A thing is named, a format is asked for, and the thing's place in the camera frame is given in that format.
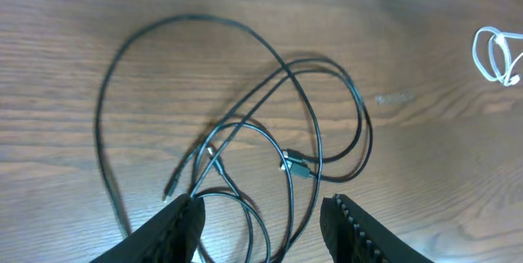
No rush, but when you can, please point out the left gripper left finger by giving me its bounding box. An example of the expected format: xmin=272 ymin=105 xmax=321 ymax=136
xmin=93 ymin=194 xmax=205 ymax=263

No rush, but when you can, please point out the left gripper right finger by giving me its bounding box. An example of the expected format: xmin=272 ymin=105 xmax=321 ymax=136
xmin=320 ymin=194 xmax=431 ymax=263

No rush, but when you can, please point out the black USB cable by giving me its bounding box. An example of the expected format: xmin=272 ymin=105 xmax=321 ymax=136
xmin=93 ymin=13 xmax=324 ymax=263
xmin=162 ymin=57 xmax=373 ymax=263

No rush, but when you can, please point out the white USB cable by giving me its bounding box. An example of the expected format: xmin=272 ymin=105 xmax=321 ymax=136
xmin=472 ymin=25 xmax=523 ymax=87

